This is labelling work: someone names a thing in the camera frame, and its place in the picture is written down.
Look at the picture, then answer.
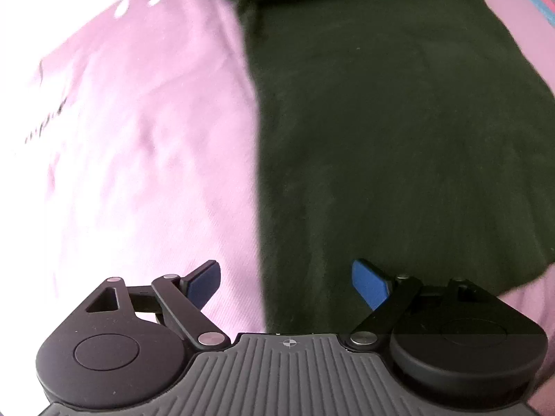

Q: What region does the pink floral bed sheet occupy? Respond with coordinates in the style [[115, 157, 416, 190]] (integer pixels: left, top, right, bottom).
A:
[[0, 0, 555, 416]]

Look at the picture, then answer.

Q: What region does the black knit sweater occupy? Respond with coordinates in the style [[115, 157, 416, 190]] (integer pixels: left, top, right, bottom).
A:
[[229, 0, 554, 333]]

